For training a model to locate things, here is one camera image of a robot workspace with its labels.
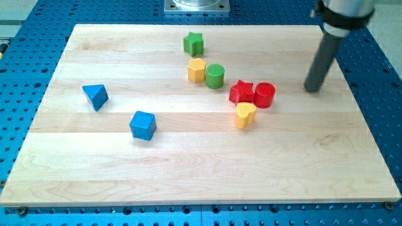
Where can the blue triangle block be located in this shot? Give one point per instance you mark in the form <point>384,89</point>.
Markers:
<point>96,94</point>

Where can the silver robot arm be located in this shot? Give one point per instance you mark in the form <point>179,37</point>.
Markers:
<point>339,18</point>

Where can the red star block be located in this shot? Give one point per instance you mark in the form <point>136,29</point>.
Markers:
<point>241,92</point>

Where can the red cylinder block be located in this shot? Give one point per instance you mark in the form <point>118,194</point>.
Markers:
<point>264,94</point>

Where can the green cylinder block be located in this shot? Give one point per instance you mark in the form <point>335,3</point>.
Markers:
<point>215,76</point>

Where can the wooden board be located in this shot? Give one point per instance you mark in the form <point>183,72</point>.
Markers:
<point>311,148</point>

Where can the green star block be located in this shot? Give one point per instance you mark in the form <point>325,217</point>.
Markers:
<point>193,44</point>

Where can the blue cube block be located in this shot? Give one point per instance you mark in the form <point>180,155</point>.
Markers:
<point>143,125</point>

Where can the yellow hexagon block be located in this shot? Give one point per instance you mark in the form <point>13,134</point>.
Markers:
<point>196,70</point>

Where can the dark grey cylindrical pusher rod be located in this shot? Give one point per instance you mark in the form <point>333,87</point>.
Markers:
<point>324,57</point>

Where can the yellow heart block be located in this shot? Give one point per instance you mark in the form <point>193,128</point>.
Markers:
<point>245,114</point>

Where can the silver robot base flange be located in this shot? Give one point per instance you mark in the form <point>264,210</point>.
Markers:
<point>195,6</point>

